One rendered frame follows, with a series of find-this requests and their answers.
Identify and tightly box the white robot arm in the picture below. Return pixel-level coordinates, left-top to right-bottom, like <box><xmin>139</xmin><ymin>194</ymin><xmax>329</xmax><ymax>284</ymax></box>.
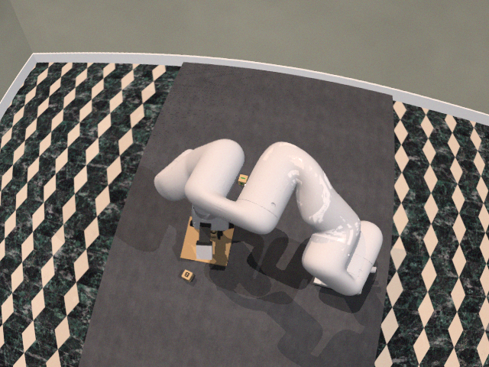
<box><xmin>154</xmin><ymin>139</ymin><xmax>383</xmax><ymax>296</ymax></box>

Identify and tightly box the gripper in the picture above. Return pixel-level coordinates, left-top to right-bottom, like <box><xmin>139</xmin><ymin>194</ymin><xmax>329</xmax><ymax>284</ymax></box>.
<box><xmin>189</xmin><ymin>205</ymin><xmax>235</xmax><ymax>239</ymax></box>

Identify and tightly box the orange flat mat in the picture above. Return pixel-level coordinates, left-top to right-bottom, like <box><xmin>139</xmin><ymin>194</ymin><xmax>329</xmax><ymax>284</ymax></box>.
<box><xmin>180</xmin><ymin>217</ymin><xmax>235</xmax><ymax>266</ymax></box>

